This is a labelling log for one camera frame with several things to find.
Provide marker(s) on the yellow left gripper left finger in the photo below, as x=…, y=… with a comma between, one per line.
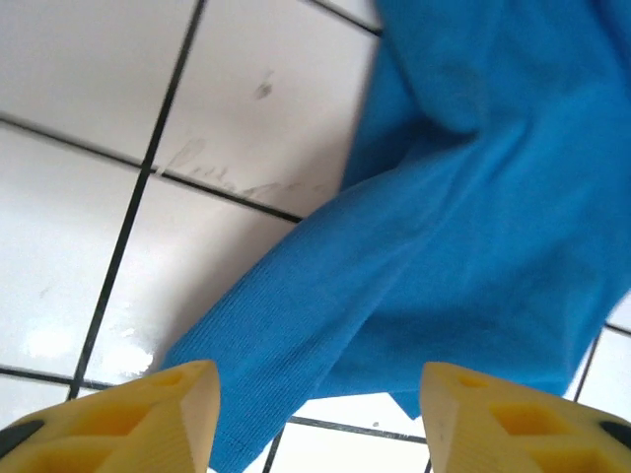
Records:
x=123, y=433

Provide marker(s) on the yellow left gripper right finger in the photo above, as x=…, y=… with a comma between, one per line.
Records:
x=517, y=433

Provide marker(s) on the blue tank top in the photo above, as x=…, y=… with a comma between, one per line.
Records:
x=443, y=222

